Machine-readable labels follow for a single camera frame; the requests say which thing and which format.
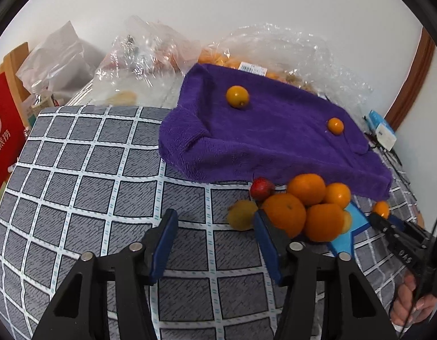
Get red box with white text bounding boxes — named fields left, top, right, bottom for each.
left=0, top=73, right=28, bottom=190

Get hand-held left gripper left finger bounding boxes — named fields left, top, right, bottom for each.
left=32, top=209, right=179, bottom=340

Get white and blue box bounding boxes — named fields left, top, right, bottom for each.
left=367, top=110, right=397, bottom=151

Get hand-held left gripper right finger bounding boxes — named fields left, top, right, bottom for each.
left=254, top=209, right=400, bottom=340

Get large orange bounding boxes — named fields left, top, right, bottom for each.
left=260, top=193, right=307, bottom=239
left=303, top=203, right=345, bottom=243
left=287, top=173, right=327, bottom=206

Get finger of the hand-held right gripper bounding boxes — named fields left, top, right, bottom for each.
left=389, top=214, right=434, bottom=244
left=368, top=212, right=431, bottom=274

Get pile of bagged oranges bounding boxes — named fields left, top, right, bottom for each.
left=198, top=48, right=311, bottom=89

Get small red fruit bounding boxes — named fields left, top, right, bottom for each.
left=250, top=177, right=276, bottom=202

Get grey checked sheet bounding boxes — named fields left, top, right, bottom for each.
left=0, top=104, right=428, bottom=340

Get wooden door frame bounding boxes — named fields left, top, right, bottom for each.
left=385, top=28, right=435, bottom=131

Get brown paper bag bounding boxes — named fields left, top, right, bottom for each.
left=4, top=42, right=32, bottom=128

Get person's right hand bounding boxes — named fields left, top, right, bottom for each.
left=390, top=275, right=437, bottom=327

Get clear plastic bag with label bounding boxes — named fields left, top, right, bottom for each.
left=197, top=24, right=375, bottom=114

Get white plastic bag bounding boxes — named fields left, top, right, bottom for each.
left=16, top=21, right=105, bottom=103

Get black cables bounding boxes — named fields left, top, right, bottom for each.
left=362, top=113, right=417, bottom=185

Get yellow-green round fruit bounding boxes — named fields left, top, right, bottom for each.
left=227, top=200, right=259, bottom=231

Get purple towel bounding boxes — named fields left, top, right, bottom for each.
left=158, top=63, right=394, bottom=201

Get small orange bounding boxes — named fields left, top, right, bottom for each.
left=341, top=210, right=354, bottom=234
left=324, top=183, right=352, bottom=209
left=327, top=117, right=345, bottom=136
left=372, top=201, right=391, bottom=219
left=225, top=85, right=250, bottom=110

